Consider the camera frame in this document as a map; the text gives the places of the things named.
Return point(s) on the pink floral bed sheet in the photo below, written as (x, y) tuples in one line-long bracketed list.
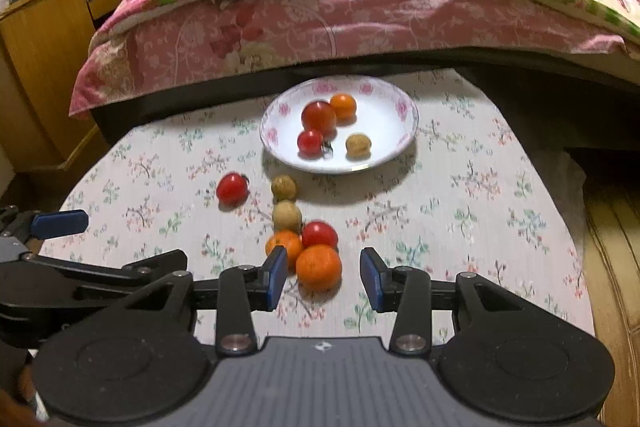
[(142, 52)]

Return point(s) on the small orange tangerine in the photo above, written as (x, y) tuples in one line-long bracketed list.
[(344, 106)]

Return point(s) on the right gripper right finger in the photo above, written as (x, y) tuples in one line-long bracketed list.
[(405, 291)]

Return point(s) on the wooden bedside cabinet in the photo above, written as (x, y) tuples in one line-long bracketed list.
[(44, 43)]

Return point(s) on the large red tomato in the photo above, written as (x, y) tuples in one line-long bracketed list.
[(319, 116)]

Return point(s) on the white floral plate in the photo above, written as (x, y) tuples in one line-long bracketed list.
[(385, 113)]

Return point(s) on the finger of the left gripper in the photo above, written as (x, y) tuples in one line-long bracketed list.
[(142, 271), (52, 225)]

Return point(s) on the large orange tangerine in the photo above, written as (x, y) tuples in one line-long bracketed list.
[(318, 268)]

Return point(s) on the small red cherry tomato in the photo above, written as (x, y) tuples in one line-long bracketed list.
[(310, 143)]

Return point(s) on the floral tablecloth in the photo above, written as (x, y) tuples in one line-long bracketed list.
[(464, 197)]

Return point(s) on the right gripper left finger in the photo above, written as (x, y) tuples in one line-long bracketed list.
[(242, 290)]

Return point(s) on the small orange fruit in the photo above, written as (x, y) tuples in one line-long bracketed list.
[(290, 241)]

